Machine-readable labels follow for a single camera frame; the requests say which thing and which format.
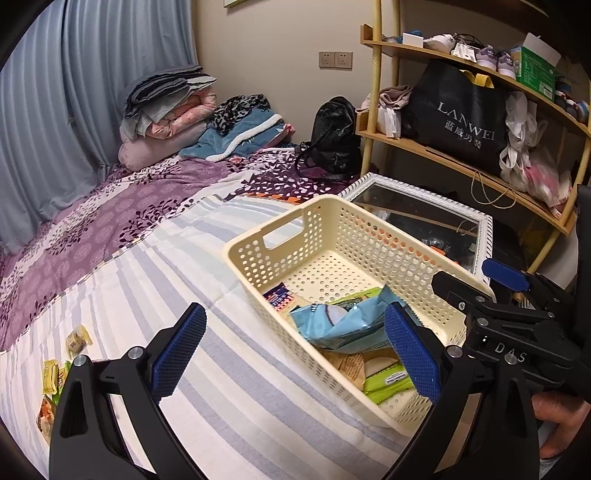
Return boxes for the brown snack bag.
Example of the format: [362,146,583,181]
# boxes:
[329,350,370,385]

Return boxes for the white framed mirror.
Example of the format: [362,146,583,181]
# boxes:
[339,173,495,282]

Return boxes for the green cardboard box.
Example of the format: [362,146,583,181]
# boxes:
[510,32,561,102]

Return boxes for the blue fleece blanket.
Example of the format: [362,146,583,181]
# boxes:
[179,111,296,162]

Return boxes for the cream perforated plastic basket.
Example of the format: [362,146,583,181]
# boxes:
[222,194,497,437]

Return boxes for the pink folded cloth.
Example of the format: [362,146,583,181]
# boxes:
[379,85,414,110]

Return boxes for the striped bed sheet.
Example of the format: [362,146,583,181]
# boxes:
[0,194,416,480]

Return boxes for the light blue snack bag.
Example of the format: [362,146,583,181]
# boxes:
[290,285,416,354]

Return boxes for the dark grey folded blanket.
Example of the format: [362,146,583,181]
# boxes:
[122,65,218,116]

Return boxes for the lilac sneakers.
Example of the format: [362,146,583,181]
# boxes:
[475,45,518,77]

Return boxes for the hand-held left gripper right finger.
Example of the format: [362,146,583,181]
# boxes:
[384,302,541,480]

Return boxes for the blue white sneakers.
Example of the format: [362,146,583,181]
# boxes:
[554,78,591,121]

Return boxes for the small dark red snack packet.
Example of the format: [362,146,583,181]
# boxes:
[263,285,296,311]

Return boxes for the leopard print scarf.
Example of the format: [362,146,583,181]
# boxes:
[210,95,273,134]

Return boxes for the large green snack bag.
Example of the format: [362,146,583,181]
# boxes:
[362,355,419,405]

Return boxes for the curved wooden shelf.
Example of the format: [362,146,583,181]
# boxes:
[355,0,591,278]

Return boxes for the purple floral bed sheet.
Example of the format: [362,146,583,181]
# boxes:
[0,148,361,352]

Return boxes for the blue curtain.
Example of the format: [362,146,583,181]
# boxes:
[0,0,199,254]

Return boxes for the white plastic bags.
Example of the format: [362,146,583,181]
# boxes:
[499,90,573,208]

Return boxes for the pink folded quilt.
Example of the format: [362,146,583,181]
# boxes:
[143,90,218,139]

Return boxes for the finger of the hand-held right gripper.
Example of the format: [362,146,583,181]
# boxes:
[482,258,568,305]
[431,271,499,319]

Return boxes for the black backpack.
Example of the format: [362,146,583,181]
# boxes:
[295,96,363,181]

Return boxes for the black shopping bag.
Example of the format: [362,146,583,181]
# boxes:
[402,60,509,176]

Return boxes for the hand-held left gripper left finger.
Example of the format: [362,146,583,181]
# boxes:
[48,302,208,480]

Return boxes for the person's right hand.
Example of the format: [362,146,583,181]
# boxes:
[531,391,591,460]

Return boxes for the small green yellow snack packet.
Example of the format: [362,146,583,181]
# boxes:
[43,360,72,397]

